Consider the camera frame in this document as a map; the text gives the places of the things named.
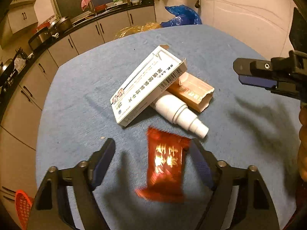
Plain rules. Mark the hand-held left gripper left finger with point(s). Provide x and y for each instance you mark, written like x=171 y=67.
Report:
x=103 y=163

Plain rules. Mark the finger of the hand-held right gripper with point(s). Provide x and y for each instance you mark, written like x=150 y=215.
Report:
x=256 y=80
x=299 y=33

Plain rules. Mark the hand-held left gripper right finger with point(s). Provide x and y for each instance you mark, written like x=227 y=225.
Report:
x=200 y=163

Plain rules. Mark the dark red snack wrapper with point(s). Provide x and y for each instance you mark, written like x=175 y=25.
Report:
x=165 y=163

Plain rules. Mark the red plastic mesh basket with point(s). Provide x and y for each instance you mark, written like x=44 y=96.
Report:
x=24 y=206

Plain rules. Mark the person's right hand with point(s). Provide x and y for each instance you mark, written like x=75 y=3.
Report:
x=303 y=143

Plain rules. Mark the blue tablecloth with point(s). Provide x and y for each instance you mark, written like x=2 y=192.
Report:
x=84 y=115

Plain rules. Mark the white spray bottle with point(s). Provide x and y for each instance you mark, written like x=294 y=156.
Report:
x=177 y=111

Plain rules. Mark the orange cardboard box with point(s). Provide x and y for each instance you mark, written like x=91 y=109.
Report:
x=194 y=91

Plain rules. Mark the white medicine box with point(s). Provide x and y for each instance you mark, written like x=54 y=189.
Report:
x=144 y=83

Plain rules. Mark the cream base cabinets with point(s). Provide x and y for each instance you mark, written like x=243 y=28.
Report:
x=28 y=105

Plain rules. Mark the blue plastic bag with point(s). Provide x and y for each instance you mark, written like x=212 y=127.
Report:
x=182 y=15

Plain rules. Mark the yellow plastic bag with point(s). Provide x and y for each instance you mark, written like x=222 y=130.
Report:
x=136 y=30

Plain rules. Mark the pink cloth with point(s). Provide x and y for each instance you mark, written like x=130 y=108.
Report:
x=85 y=3

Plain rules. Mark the small cream wall cabinet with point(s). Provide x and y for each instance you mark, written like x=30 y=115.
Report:
x=22 y=14

